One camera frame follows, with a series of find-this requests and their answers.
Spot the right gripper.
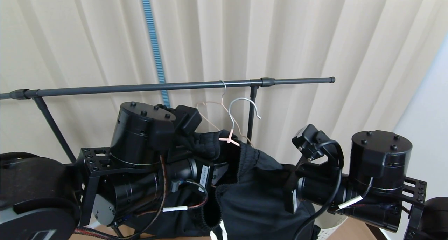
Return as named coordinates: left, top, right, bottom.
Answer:
left=285, top=162, right=348, bottom=212

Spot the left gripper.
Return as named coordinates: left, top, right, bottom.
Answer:
left=165, top=158, right=215, bottom=195

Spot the pink clothes hanger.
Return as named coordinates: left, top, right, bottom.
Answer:
left=196, top=81, right=256, bottom=146
left=219, top=97, right=262, bottom=147

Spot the black knit garment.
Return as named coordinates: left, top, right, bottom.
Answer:
left=126, top=130, right=317, bottom=240

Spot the white laundry basket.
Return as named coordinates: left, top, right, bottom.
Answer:
left=315, top=215, right=349, bottom=240

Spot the black clothes rack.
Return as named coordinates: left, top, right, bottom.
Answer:
left=0, top=77, right=335, bottom=163

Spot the beige curtain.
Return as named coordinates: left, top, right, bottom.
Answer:
left=0, top=0, right=172, bottom=163
left=149, top=0, right=448, bottom=170

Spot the black cable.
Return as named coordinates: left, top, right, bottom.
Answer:
left=293, top=140, right=345, bottom=240

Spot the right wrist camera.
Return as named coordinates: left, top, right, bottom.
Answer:
left=292, top=124, right=333, bottom=160

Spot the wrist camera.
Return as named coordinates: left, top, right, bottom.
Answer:
left=292, top=124, right=333, bottom=160
left=174, top=105, right=203, bottom=137

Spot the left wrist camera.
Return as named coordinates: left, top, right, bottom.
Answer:
left=174, top=105, right=203, bottom=137

